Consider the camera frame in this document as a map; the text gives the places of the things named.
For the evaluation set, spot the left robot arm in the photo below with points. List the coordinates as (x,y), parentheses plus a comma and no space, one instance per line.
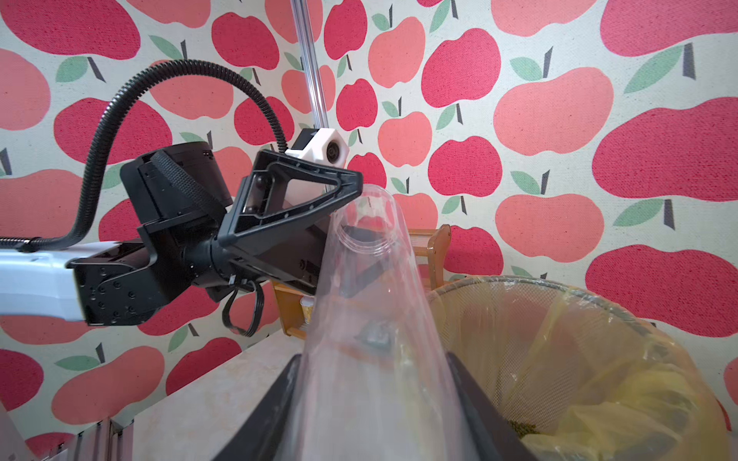
(192,233)

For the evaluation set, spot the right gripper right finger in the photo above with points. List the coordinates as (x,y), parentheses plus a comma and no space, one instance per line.
(492,436)

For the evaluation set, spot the yellow plastic bin liner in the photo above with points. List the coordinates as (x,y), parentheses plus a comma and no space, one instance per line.
(588,369)

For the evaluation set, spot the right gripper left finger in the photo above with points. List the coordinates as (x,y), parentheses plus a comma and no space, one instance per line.
(262,434)

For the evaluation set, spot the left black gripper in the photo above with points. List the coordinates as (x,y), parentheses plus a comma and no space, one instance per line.
(278,227)

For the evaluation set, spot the left aluminium corner post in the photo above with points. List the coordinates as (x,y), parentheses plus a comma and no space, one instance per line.
(302,21)

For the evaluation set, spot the metal mesh trash bin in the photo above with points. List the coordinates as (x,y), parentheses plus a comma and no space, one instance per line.
(576,357)

